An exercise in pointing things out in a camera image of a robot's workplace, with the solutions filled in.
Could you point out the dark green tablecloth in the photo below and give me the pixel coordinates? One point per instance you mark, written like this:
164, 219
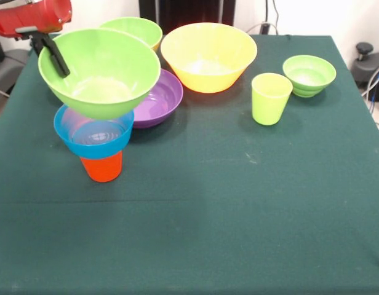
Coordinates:
189, 230

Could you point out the black power plug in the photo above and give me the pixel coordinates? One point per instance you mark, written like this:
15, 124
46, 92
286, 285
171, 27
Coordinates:
264, 28

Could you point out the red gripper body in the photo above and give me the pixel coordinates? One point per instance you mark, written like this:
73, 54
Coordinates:
32, 17

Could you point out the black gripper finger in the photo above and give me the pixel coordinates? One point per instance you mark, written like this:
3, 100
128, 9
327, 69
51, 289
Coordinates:
37, 46
57, 58

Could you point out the blue bowl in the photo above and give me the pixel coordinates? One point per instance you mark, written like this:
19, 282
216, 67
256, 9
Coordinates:
97, 150

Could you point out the small green bowl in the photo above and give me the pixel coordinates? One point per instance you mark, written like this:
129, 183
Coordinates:
312, 73

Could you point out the yellow-green cup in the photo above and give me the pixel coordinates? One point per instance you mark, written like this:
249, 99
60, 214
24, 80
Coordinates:
268, 110

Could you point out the large light green bowl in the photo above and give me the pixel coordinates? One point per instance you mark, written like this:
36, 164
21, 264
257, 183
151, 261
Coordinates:
140, 30
100, 104

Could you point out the black knobbed stand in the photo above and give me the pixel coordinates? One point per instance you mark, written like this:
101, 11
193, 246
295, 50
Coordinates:
365, 49

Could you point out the purple bowl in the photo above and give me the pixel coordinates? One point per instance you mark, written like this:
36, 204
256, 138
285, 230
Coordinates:
165, 101

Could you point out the grey chair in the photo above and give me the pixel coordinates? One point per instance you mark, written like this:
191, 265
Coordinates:
6, 70

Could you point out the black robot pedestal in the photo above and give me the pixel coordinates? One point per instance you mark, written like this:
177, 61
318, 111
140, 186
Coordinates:
183, 12

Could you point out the large yellow bowl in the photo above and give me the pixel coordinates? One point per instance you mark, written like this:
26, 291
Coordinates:
208, 80

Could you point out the orange cup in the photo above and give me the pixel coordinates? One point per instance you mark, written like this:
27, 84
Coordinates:
103, 170

